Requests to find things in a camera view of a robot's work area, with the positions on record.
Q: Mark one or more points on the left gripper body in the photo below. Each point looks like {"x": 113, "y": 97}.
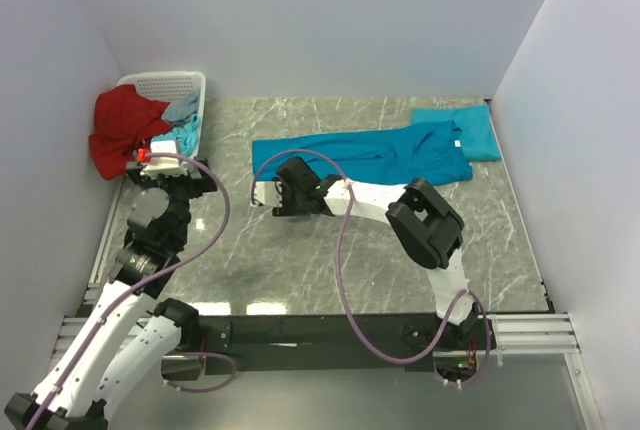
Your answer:
{"x": 180, "y": 189}

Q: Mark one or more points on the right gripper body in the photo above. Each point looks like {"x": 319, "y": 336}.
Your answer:
{"x": 292, "y": 202}

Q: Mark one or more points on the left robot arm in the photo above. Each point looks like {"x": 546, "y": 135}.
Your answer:
{"x": 129, "y": 329}

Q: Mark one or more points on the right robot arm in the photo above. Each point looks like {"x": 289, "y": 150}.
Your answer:
{"x": 427, "y": 227}

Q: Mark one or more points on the red t shirt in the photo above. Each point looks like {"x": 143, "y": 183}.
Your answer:
{"x": 124, "y": 121}

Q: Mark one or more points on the light blue t shirt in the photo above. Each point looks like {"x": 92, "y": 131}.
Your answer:
{"x": 184, "y": 119}

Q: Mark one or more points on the white laundry basket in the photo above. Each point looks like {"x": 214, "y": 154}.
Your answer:
{"x": 171, "y": 86}

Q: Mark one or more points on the black base beam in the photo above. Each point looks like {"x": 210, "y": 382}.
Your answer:
{"x": 311, "y": 342}

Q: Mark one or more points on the folded blue t shirt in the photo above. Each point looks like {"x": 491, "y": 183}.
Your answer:
{"x": 477, "y": 138}

